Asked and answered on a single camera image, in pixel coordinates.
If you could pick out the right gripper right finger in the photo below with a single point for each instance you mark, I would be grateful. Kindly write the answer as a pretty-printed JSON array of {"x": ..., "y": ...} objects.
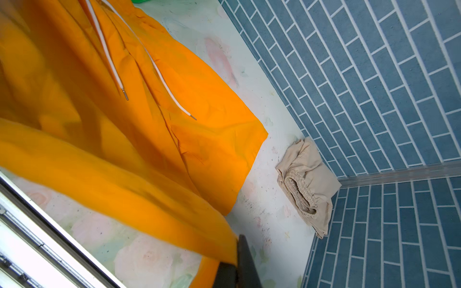
[{"x": 247, "y": 275}]

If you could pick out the beige shorts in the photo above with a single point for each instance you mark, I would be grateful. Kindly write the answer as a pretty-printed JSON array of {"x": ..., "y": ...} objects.
[{"x": 308, "y": 184}]

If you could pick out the aluminium front rail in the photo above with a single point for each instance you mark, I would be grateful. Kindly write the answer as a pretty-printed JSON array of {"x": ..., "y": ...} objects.
[{"x": 37, "y": 253}]

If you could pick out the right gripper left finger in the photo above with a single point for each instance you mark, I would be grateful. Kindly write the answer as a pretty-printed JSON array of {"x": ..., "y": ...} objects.
[{"x": 226, "y": 276}]

